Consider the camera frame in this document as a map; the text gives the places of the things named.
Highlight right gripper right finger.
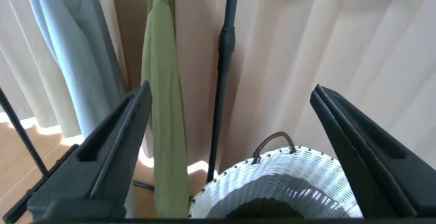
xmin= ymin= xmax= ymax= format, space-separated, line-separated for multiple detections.
xmin=309 ymin=84 xmax=436 ymax=219

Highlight beige curtain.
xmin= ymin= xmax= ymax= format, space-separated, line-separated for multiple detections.
xmin=0 ymin=0 xmax=436 ymax=184

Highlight green garment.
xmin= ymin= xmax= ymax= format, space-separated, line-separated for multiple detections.
xmin=140 ymin=0 xmax=191 ymax=219

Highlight black clothes rack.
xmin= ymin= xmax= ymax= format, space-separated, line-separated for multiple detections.
xmin=0 ymin=0 xmax=241 ymax=223

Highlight pale grey shorts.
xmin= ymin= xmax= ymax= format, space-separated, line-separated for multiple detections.
xmin=25 ymin=0 xmax=127 ymax=140

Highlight white laundry basket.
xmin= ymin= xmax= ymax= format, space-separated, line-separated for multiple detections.
xmin=189 ymin=131 xmax=364 ymax=219

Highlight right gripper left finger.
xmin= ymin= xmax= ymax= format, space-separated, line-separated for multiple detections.
xmin=27 ymin=80 xmax=153 ymax=219

